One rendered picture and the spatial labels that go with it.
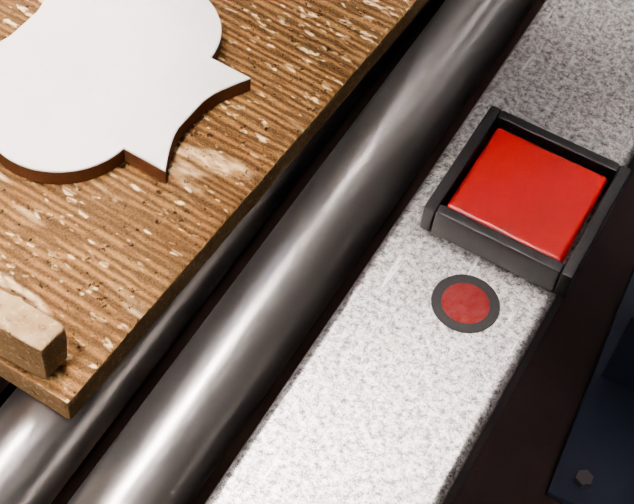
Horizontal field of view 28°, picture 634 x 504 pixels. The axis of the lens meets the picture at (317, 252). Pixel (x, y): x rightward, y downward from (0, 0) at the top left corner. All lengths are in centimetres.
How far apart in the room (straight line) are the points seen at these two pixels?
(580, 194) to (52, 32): 27
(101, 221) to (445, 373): 17
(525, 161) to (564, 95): 7
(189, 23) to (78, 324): 18
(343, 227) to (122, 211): 10
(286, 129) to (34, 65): 12
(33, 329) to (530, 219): 24
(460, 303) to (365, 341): 5
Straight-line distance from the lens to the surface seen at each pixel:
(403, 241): 59
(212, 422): 54
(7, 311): 51
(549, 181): 61
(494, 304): 58
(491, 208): 60
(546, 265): 58
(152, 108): 60
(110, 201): 58
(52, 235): 57
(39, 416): 54
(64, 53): 62
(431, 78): 66
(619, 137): 66
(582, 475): 158
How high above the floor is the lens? 139
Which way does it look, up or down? 54 degrees down
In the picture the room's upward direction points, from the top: 8 degrees clockwise
